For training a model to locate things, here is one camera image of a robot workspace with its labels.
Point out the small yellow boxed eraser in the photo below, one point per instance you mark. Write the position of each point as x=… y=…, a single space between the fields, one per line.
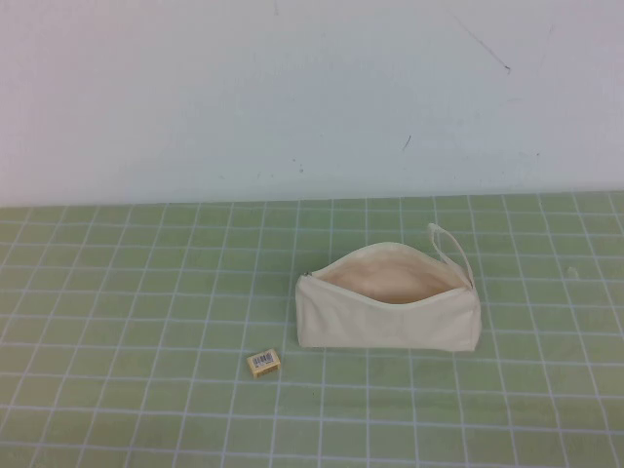
x=263 y=362

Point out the green grid cutting mat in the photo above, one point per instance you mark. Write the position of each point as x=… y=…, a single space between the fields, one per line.
x=146 y=292

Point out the cream fabric zip pencil case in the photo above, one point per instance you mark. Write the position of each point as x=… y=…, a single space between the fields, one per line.
x=390 y=324

